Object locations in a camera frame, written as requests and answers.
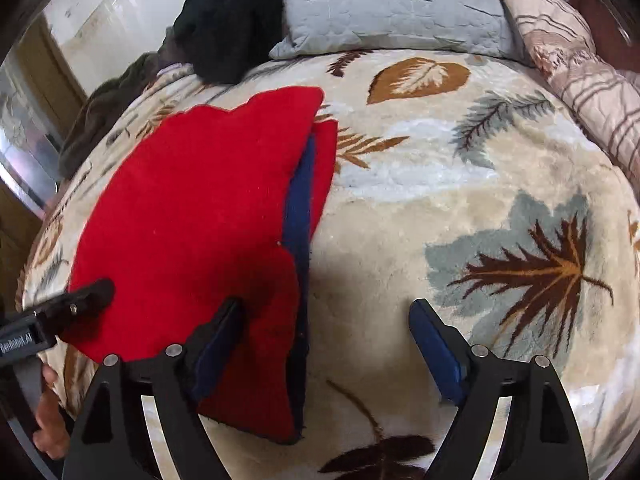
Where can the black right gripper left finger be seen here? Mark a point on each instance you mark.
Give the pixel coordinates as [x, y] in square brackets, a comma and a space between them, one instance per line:
[110, 439]

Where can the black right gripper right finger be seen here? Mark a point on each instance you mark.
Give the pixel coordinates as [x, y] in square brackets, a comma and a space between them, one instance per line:
[541, 440]

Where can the red and blue knit garment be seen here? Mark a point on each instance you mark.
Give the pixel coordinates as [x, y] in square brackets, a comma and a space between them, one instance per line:
[216, 204]

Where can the person's left hand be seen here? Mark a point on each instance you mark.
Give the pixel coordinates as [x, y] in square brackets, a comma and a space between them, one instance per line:
[52, 437]

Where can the leaf pattern fleece blanket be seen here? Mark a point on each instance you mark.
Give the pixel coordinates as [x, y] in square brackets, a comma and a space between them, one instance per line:
[461, 180]

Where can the dark brown fuzzy cloth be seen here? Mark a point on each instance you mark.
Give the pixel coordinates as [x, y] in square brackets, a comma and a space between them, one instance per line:
[102, 109]

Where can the black garment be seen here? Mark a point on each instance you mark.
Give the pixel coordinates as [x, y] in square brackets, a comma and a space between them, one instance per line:
[225, 39]

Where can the beige striped patterned pillow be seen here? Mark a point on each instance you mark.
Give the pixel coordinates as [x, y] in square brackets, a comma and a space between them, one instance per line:
[558, 40]

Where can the grey quilted pillow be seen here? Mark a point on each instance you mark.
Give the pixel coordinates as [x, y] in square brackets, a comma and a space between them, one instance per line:
[314, 27]

